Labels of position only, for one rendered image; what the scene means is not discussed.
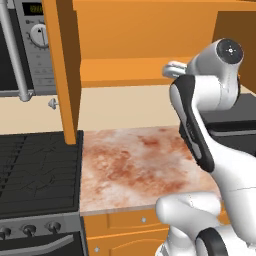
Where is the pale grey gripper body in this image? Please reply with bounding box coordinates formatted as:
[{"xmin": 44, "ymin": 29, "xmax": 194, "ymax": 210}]
[{"xmin": 162, "ymin": 60, "xmax": 192, "ymax": 80}]

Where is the orange cabinet door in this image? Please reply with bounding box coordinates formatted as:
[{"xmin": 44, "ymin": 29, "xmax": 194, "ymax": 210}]
[
  {"xmin": 212, "ymin": 10, "xmax": 256, "ymax": 96},
  {"xmin": 41, "ymin": 0, "xmax": 83, "ymax": 146}
]

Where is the silver cabinet door knob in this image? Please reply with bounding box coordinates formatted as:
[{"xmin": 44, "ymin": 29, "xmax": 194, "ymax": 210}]
[{"xmin": 47, "ymin": 97, "xmax": 60, "ymax": 111}]

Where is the black countertop appliance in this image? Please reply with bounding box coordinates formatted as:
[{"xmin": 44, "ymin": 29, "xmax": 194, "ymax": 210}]
[{"xmin": 178, "ymin": 92, "xmax": 256, "ymax": 158}]

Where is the silver microwave oven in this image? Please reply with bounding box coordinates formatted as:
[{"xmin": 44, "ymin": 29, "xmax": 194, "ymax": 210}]
[{"xmin": 0, "ymin": 0, "xmax": 58, "ymax": 98}]

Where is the white microwave dial knob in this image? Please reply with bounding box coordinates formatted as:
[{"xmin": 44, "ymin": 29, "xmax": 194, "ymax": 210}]
[{"xmin": 29, "ymin": 23, "xmax": 50, "ymax": 50}]

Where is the orange drawer front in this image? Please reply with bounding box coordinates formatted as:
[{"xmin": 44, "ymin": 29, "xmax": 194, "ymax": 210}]
[{"xmin": 83, "ymin": 209, "xmax": 170, "ymax": 238}]

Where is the black hob with grates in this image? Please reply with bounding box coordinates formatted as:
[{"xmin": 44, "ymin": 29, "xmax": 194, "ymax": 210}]
[{"xmin": 0, "ymin": 130, "xmax": 84, "ymax": 241}]

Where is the orange base cupboard door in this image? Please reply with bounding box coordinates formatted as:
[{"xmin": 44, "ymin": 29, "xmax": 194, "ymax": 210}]
[{"xmin": 85, "ymin": 229, "xmax": 171, "ymax": 256}]

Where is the black hob knob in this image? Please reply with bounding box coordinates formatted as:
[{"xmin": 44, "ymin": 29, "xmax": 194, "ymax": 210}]
[
  {"xmin": 21, "ymin": 224, "xmax": 38, "ymax": 238},
  {"xmin": 0, "ymin": 226, "xmax": 12, "ymax": 241},
  {"xmin": 46, "ymin": 221, "xmax": 62, "ymax": 234}
]

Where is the black oven door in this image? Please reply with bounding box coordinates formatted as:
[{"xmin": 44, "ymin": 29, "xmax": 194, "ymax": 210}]
[{"xmin": 0, "ymin": 230, "xmax": 88, "ymax": 256}]

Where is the orange wall cabinet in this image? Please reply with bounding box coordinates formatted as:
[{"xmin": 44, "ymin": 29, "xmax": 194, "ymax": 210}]
[{"xmin": 72, "ymin": 0, "xmax": 256, "ymax": 89}]

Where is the grey microwave door handle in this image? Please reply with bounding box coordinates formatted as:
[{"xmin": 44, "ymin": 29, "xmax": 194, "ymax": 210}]
[{"xmin": 0, "ymin": 0, "xmax": 35, "ymax": 103}]

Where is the grey oven door handle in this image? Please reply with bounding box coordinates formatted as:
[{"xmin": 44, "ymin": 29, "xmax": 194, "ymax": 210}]
[{"xmin": 0, "ymin": 234, "xmax": 75, "ymax": 256}]

